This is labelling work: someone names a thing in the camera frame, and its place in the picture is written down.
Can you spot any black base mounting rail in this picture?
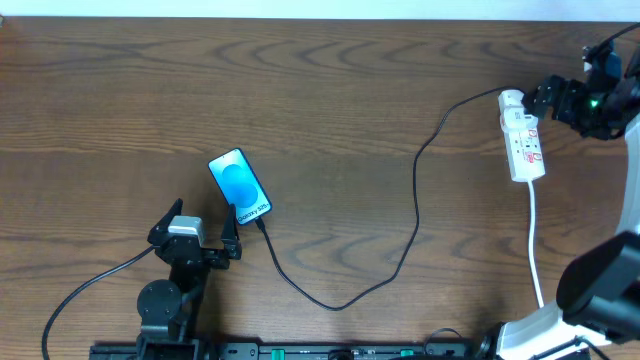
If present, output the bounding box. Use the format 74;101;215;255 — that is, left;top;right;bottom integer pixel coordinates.
89;341;591;360

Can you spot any black USB charging cable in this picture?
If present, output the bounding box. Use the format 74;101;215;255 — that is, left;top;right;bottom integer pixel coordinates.
254;85;516;312

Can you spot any blue Samsung Galaxy smartphone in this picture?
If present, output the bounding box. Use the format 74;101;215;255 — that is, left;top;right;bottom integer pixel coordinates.
208;148;272;225

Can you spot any white power strip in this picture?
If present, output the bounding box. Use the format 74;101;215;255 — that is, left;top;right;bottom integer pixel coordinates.
500;109;546;183

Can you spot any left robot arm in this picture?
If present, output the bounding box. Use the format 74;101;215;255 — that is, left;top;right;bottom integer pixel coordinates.
136;199;242;359

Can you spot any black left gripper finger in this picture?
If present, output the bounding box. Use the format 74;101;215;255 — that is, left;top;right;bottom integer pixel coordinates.
148;198;183;242
221;204;240;250

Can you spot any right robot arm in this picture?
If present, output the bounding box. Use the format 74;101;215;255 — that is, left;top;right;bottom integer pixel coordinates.
477;53;639;359

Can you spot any white USB charger plug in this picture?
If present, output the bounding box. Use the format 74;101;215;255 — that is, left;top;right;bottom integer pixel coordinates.
498;90;526;121

